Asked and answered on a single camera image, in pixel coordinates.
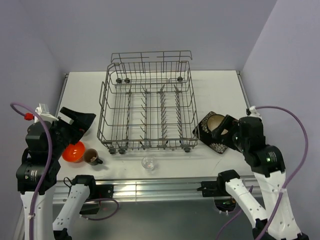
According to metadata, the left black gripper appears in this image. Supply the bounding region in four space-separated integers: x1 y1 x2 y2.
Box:
49 106 95 157

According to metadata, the blue floral ceramic bowl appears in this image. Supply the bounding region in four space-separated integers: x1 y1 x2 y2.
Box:
207 114 225 132

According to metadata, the black floral square plate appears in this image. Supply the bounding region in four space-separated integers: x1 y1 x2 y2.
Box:
192 111 228 154

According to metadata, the grey wire dish rack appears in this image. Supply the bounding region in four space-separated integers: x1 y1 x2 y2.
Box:
97 50 199 155

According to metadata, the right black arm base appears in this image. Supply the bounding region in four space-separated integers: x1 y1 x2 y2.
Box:
196 180 237 212

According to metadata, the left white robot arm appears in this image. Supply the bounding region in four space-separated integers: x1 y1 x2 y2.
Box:
16 107 98 240

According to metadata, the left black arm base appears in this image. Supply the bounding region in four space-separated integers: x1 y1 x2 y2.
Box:
63 175 114 217

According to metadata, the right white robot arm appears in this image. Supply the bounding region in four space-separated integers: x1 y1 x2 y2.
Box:
212 115 309 240

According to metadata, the orange bowl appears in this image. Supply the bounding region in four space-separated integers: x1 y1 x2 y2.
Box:
62 141 86 163

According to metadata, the dark brown mug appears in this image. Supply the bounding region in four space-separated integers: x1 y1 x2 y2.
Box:
82 148 103 166

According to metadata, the clear drinking glass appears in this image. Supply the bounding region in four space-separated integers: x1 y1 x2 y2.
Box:
141 156 155 171

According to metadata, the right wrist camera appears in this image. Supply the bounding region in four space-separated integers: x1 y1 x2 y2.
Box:
246 106 262 119

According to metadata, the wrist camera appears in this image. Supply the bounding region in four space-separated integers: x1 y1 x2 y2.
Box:
246 106 262 119
35 103 58 123

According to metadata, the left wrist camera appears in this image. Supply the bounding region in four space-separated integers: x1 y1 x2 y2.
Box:
35 103 58 123

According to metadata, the aluminium mounting rail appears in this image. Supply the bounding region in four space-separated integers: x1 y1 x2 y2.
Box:
51 176 266 205

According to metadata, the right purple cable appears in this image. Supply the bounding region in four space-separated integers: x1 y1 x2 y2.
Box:
215 105 310 240

